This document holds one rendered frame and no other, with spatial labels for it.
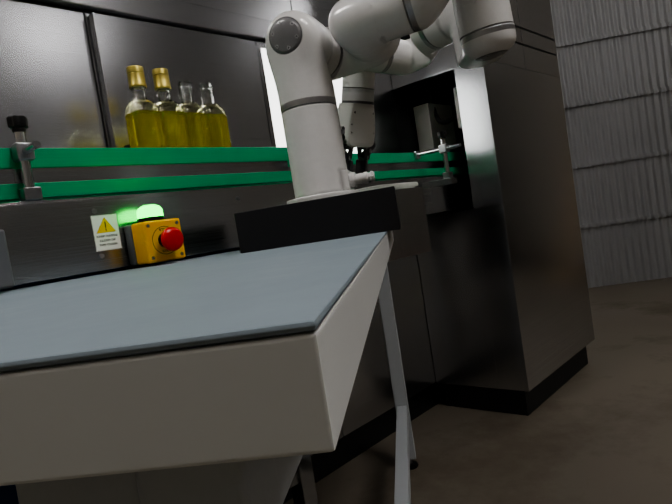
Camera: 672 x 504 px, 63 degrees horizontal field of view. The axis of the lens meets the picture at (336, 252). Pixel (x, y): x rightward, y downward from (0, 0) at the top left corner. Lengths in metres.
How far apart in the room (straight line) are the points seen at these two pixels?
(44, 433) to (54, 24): 1.29
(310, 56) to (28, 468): 0.81
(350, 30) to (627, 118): 3.88
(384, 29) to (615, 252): 3.85
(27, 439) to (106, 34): 1.30
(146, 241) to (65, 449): 0.80
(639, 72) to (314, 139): 4.01
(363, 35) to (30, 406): 0.81
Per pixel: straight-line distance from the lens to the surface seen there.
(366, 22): 0.91
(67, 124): 1.36
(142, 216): 0.99
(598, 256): 4.58
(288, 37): 0.94
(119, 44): 1.44
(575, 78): 4.61
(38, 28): 1.41
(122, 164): 1.06
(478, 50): 0.93
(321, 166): 0.90
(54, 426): 0.17
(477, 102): 2.00
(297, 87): 0.92
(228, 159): 1.19
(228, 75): 1.59
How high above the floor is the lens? 0.77
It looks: 3 degrees down
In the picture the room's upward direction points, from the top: 9 degrees counter-clockwise
